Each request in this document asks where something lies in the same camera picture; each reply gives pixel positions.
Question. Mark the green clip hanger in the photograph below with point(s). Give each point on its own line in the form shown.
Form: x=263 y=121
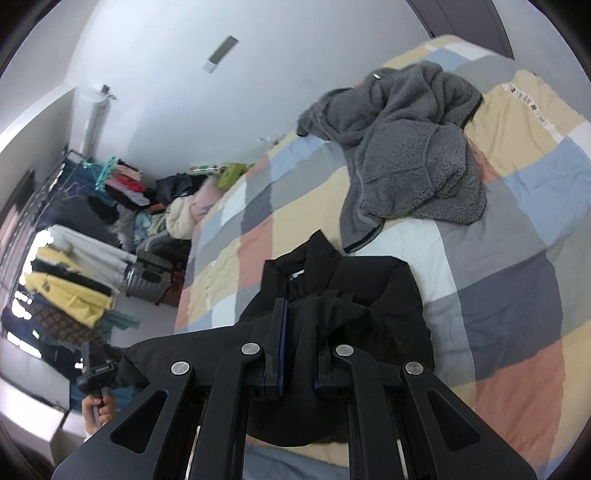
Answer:
x=107 y=173

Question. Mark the black puffer jacket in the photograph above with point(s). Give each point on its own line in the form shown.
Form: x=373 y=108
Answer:
x=351 y=295

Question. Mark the yellow hooded jacket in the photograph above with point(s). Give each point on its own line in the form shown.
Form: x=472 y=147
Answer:
x=69 y=297

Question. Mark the white hooded jacket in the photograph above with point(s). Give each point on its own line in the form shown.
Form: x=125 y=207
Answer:
x=92 y=251

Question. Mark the pink cloth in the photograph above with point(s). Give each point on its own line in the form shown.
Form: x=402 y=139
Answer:
x=205 y=201

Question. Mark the white air conditioner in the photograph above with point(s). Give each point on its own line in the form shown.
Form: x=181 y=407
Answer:
x=94 y=120

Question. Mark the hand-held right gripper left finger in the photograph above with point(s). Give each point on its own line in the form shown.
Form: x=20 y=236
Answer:
x=284 y=350

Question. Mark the dark grey hanging sweater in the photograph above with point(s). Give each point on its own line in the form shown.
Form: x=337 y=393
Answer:
x=83 y=217

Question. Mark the cream fluffy garment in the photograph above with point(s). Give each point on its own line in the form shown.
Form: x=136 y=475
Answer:
x=179 y=217

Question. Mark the grey suitcase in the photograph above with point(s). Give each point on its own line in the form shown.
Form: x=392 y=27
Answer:
x=152 y=277

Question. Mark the person's left forearm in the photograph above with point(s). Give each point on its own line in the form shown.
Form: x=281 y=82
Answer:
x=90 y=434

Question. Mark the green plush item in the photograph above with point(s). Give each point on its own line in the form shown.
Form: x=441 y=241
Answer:
x=233 y=175

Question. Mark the patchwork bed blanket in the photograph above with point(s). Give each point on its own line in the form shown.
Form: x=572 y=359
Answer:
x=498 y=277

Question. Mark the teal hanging cloth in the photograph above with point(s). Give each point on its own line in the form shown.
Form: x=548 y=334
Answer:
x=121 y=319

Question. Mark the grey wall panel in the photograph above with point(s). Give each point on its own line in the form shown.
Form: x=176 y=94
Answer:
x=221 y=54

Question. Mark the grey door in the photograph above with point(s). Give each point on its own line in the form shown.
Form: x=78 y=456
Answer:
x=466 y=23

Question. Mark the grey fleece jacket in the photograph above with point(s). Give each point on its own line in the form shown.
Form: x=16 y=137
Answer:
x=406 y=152

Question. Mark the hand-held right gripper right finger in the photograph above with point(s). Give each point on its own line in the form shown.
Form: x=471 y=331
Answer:
x=319 y=388

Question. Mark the metal clothes rack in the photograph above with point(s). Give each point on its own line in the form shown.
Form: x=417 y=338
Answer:
x=41 y=194

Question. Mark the person's left hand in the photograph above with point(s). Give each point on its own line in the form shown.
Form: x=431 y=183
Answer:
x=108 y=408

